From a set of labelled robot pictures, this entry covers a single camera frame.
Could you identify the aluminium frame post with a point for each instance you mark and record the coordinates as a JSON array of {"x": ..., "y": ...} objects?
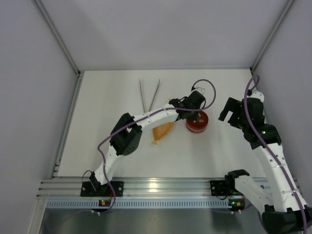
[
  {"x": 50, "y": 24},
  {"x": 281, "y": 17}
]

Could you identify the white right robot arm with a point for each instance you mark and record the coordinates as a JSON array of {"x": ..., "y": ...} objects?
[{"x": 284, "y": 210}]

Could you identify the aluminium left frame post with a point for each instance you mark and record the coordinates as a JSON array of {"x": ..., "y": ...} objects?
[{"x": 50, "y": 24}]

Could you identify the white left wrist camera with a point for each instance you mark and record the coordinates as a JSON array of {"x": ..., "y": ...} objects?
[{"x": 198, "y": 89}]

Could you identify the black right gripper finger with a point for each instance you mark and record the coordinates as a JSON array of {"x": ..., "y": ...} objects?
[
  {"x": 234, "y": 106},
  {"x": 223, "y": 114}
]

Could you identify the boat-shaped woven basket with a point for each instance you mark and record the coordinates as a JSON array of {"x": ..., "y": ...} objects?
[{"x": 161, "y": 131}]

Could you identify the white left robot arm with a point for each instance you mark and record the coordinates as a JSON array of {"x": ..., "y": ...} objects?
[{"x": 125, "y": 137}]

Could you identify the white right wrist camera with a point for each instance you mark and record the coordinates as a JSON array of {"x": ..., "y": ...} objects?
[{"x": 256, "y": 94}]

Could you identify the aluminium right frame post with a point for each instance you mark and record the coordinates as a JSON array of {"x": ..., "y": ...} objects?
[{"x": 281, "y": 17}]

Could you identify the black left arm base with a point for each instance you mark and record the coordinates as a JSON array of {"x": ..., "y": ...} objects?
[{"x": 117, "y": 189}]

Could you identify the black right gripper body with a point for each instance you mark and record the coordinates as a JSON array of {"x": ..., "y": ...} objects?
[{"x": 229, "y": 110}]

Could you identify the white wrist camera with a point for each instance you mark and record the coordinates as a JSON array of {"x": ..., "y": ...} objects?
[
  {"x": 198, "y": 89},
  {"x": 256, "y": 94}
]

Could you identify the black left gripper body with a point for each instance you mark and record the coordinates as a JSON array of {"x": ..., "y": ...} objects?
[{"x": 191, "y": 115}]

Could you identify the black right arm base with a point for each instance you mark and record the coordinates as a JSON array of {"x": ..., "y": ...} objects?
[{"x": 219, "y": 188}]

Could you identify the aluminium front rail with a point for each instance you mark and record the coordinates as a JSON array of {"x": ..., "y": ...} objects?
[{"x": 138, "y": 193}]

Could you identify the metal serving tongs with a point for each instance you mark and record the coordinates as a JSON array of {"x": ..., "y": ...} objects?
[{"x": 145, "y": 109}]

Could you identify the metal round lunch box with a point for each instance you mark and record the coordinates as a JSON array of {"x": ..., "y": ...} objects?
[{"x": 196, "y": 126}]

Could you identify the red round lid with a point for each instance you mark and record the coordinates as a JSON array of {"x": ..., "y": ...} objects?
[{"x": 202, "y": 116}]

